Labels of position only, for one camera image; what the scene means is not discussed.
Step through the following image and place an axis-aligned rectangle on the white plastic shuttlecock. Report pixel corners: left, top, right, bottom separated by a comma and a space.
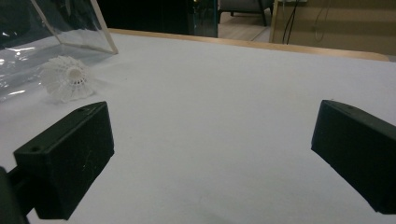
39, 55, 95, 104

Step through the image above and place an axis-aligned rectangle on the wooden cabinet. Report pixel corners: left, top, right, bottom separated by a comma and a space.
269, 0, 396, 57

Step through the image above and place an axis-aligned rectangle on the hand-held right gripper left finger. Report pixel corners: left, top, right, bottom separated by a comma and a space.
13, 101, 116, 221

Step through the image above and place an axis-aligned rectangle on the clear plastic bag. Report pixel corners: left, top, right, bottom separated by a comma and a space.
0, 0, 119, 103

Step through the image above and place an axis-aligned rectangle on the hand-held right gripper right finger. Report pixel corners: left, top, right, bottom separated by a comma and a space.
310, 99, 396, 215

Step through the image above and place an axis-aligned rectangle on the grey cable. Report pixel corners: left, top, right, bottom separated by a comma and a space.
312, 0, 332, 43

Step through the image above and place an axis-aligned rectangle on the dark chair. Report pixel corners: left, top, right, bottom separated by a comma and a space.
218, 0, 275, 27

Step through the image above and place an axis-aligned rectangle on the black cable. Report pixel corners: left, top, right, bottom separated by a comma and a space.
281, 0, 301, 45

